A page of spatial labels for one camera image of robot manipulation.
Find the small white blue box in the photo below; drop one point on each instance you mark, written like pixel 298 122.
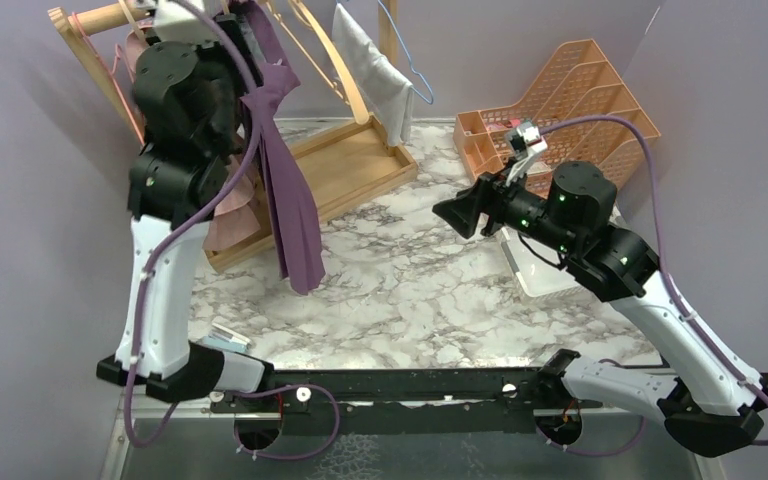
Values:
pixel 220 337

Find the wooden clothes rack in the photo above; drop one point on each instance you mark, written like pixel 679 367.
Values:
pixel 344 167

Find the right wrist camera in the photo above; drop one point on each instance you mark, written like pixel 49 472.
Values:
pixel 527 145

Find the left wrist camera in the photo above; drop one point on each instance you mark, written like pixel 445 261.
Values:
pixel 172 22

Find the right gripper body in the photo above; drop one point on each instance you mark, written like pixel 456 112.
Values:
pixel 522 213

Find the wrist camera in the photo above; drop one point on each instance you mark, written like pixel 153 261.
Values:
pixel 172 22
pixel 527 145

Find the white skirt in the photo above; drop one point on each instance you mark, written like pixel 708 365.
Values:
pixel 386 91

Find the purple garment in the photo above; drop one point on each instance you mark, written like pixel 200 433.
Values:
pixel 293 212

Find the white perforated basket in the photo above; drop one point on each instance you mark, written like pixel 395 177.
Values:
pixel 537 280

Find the pink skirt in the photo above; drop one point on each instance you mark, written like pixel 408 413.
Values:
pixel 234 217

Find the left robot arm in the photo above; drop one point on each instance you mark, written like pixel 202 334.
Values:
pixel 189 94

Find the pink wire hanger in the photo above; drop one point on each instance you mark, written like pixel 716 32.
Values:
pixel 110 75

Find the orange plastic desk organizer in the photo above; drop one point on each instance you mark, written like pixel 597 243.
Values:
pixel 578 80

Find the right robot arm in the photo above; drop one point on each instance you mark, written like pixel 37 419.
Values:
pixel 712 403

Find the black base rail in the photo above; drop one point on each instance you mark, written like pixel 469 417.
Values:
pixel 402 401

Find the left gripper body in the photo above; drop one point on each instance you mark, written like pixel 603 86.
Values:
pixel 250 72

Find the blue wire hanger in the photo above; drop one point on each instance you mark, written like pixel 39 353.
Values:
pixel 388 26

